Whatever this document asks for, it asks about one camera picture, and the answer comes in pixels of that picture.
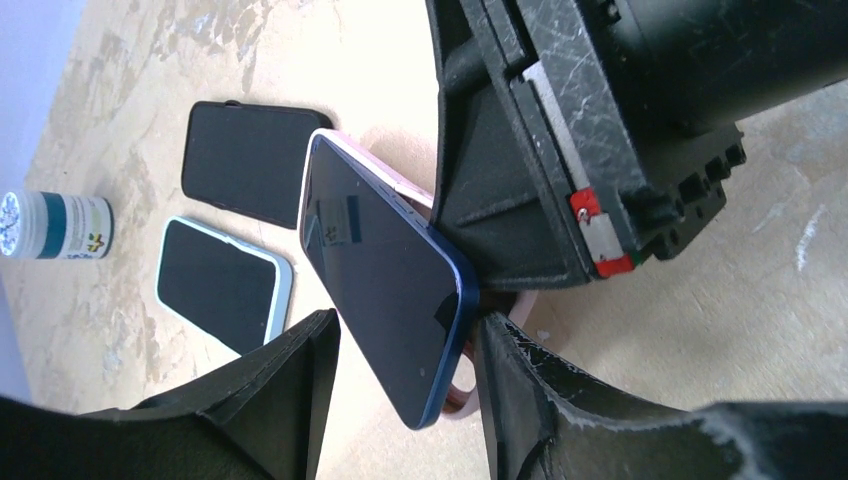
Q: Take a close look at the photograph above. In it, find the phone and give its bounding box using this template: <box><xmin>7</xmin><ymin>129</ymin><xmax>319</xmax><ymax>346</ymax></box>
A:
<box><xmin>155</xmin><ymin>216</ymin><xmax>294</xmax><ymax>355</ymax></box>
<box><xmin>181</xmin><ymin>100</ymin><xmax>333</xmax><ymax>230</ymax></box>

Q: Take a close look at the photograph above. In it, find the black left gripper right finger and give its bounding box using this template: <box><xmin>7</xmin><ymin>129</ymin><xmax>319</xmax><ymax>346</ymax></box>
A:
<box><xmin>475</xmin><ymin>312</ymin><xmax>847</xmax><ymax>479</ymax></box>

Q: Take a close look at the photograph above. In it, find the pink phone case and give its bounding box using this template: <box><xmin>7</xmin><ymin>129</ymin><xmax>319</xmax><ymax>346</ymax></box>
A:
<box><xmin>296</xmin><ymin>128</ymin><xmax>539</xmax><ymax>421</ymax></box>

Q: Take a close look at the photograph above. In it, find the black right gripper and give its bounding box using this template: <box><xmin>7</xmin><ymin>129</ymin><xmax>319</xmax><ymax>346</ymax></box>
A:
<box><xmin>426</xmin><ymin>1</ymin><xmax>847</xmax><ymax>291</ymax></box>

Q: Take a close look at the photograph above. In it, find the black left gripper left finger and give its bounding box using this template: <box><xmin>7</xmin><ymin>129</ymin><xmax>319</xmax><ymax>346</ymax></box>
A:
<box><xmin>1</xmin><ymin>309</ymin><xmax>341</xmax><ymax>479</ymax></box>

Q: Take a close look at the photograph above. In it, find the white blue lidded jar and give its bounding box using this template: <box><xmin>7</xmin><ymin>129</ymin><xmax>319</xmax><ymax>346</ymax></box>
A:
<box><xmin>1</xmin><ymin>190</ymin><xmax>115</xmax><ymax>259</ymax></box>

